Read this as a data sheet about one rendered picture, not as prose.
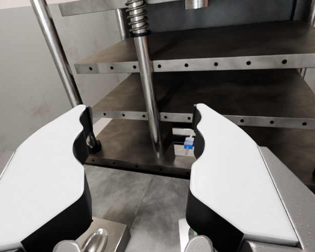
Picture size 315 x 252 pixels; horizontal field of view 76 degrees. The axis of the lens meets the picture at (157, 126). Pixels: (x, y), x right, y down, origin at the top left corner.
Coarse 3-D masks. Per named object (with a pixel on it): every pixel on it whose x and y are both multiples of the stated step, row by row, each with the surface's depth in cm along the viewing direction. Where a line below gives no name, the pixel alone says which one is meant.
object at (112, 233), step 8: (96, 224) 71; (104, 224) 70; (112, 224) 70; (120, 224) 70; (88, 232) 69; (96, 232) 69; (104, 232) 69; (112, 232) 68; (120, 232) 67; (128, 232) 71; (80, 240) 67; (88, 240) 67; (96, 240) 68; (104, 240) 67; (112, 240) 65; (120, 240) 65; (128, 240) 71; (80, 248) 64; (88, 248) 66; (96, 248) 66; (104, 248) 65; (112, 248) 63; (120, 248) 66
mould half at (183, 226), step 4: (180, 220) 64; (184, 220) 64; (180, 224) 63; (184, 224) 62; (180, 228) 62; (184, 228) 61; (188, 228) 61; (180, 232) 61; (184, 232) 60; (180, 236) 60; (184, 236) 59; (180, 240) 59; (184, 240) 58; (180, 244) 58; (184, 244) 58
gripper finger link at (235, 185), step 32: (192, 128) 12; (224, 128) 9; (224, 160) 7; (256, 160) 7; (192, 192) 6; (224, 192) 6; (256, 192) 6; (192, 224) 7; (224, 224) 5; (256, 224) 5; (288, 224) 5
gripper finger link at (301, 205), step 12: (264, 156) 7; (276, 156) 7; (276, 168) 7; (288, 168) 7; (276, 180) 6; (288, 180) 6; (300, 180) 6; (288, 192) 6; (300, 192) 6; (312, 192) 6; (288, 204) 6; (300, 204) 6; (312, 204) 6; (288, 216) 5; (300, 216) 5; (312, 216) 5; (300, 228) 5; (312, 228) 5; (252, 240) 5; (300, 240) 5; (312, 240) 5
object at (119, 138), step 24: (120, 120) 148; (144, 120) 144; (120, 144) 123; (144, 144) 120; (168, 144) 117; (264, 144) 107; (288, 144) 105; (312, 144) 102; (144, 168) 109; (168, 168) 103; (312, 168) 90
